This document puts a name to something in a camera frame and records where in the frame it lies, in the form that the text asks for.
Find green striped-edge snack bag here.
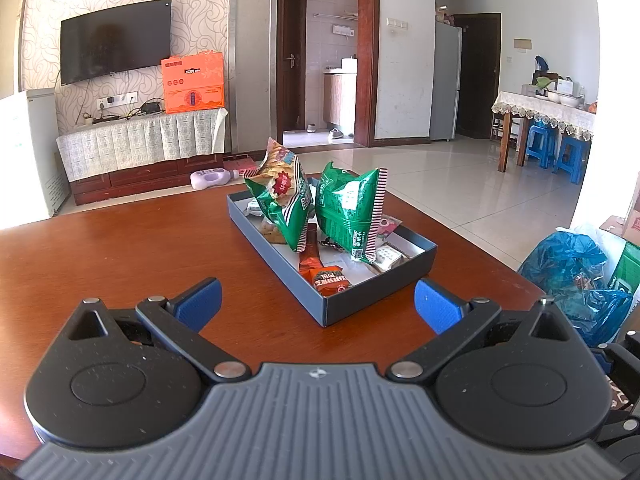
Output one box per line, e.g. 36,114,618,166
315,161,389,265

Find purple detergent bottle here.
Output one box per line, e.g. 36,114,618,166
190,167,245,191

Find brown cardboard box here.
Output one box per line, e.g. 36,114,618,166
597,170,640,249

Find white wall power strip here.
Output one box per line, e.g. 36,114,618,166
96,91,139,109

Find clear packet of dark snacks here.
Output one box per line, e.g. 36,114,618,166
320,235,351,256

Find small pink candy packet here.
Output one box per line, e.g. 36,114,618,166
377,214,404,241

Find small orange snack packet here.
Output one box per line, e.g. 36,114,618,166
311,267,353,297

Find orange gift box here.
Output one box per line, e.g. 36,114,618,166
161,50,226,115

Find tan snack packet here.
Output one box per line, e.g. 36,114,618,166
260,220,286,244

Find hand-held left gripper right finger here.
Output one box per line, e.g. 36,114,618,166
385,279,576,385

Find wooden kitchen cabinet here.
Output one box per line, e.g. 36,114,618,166
322,70,359,126

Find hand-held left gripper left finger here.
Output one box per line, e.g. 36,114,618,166
65,276,252,386

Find wooden dining table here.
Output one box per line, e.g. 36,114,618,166
491,91,598,174

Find white bowls on table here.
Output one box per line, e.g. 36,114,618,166
546,89,584,107

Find dark wooden door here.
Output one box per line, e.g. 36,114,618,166
452,12,502,140

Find white plastic bag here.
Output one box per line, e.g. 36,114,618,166
570,222,626,262

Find brown wooden door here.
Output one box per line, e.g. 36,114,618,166
283,0,307,134

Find white grey snack packet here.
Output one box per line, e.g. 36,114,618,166
372,243,405,274

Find dark wooden television cabinet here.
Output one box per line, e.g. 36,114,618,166
70,152,236,206

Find white chest freezer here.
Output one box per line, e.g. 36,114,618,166
0,87,71,231

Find pale patterned cabinet cloth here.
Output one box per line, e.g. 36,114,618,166
55,107,229,184

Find blue plastic stool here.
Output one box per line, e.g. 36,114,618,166
525,124,559,169
552,132,591,185

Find orange stick snack packet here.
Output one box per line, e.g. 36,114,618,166
299,223,326,281

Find silver refrigerator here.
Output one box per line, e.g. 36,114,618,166
429,21,464,142

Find white lace tablecloth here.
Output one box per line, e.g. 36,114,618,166
491,91,598,141

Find green white carton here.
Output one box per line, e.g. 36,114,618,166
605,242,640,306

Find blue cardboard box white inside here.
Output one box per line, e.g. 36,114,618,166
226,190,439,329

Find blue plastic bag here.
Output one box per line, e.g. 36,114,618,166
517,230,634,349

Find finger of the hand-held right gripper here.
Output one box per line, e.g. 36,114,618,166
592,331,640,379

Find green chip bag red print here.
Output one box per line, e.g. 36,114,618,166
243,136,317,255

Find black wall television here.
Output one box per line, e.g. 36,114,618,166
60,0,172,86

